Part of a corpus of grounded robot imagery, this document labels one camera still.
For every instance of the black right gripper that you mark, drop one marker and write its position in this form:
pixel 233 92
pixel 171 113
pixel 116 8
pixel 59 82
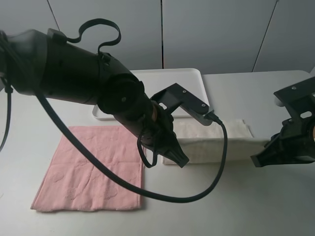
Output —
pixel 294 144

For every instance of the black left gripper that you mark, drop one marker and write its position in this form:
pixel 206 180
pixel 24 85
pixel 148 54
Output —
pixel 158 136

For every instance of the cream white terry towel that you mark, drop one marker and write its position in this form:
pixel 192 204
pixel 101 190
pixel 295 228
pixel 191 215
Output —
pixel 204 144

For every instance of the pink terry towel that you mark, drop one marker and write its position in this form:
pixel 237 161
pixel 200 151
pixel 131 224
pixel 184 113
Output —
pixel 74 183

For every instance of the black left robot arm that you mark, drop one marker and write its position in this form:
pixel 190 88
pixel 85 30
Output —
pixel 65 72

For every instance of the white rectangular plastic tray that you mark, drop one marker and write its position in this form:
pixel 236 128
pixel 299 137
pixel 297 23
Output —
pixel 151 94

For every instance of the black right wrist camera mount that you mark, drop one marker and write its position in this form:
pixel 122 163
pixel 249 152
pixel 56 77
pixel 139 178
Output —
pixel 298 99

